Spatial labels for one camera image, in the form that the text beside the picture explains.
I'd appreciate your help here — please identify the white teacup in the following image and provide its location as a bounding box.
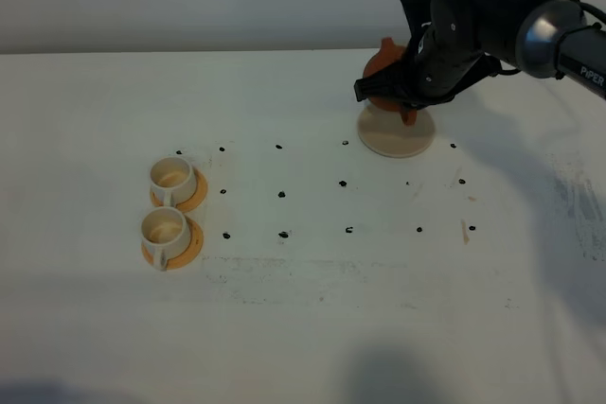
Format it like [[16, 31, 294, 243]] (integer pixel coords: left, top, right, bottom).
[[149, 155, 198, 207], [140, 206, 191, 271]]

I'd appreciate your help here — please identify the far orange round coaster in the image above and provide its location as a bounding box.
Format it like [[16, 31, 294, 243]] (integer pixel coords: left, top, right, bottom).
[[159, 167, 207, 213]]

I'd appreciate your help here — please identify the near orange round coaster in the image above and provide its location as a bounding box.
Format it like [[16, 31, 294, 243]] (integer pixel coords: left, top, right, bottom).
[[141, 216, 204, 272]]

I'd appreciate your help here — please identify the far white teacup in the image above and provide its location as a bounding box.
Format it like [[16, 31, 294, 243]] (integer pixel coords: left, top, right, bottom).
[[149, 155, 198, 207]]

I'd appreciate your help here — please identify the near white teacup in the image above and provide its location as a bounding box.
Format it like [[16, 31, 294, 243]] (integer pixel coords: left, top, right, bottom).
[[140, 206, 191, 271]]

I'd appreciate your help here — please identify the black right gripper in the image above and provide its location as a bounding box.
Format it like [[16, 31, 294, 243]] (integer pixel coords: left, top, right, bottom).
[[353, 0, 535, 109]]

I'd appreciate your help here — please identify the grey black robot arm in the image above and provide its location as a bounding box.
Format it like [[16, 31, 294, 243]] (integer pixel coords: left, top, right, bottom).
[[354, 0, 605, 111]]

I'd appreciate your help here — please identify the orange round coaster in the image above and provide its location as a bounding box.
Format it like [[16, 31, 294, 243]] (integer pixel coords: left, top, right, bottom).
[[159, 167, 207, 213], [141, 216, 204, 272]]

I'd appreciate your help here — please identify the beige round teapot coaster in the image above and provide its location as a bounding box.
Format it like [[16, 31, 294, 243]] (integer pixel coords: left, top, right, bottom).
[[357, 105, 436, 158]]

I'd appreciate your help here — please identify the brown clay teapot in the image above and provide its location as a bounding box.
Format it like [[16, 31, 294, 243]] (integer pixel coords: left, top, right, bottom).
[[362, 36, 419, 129]]

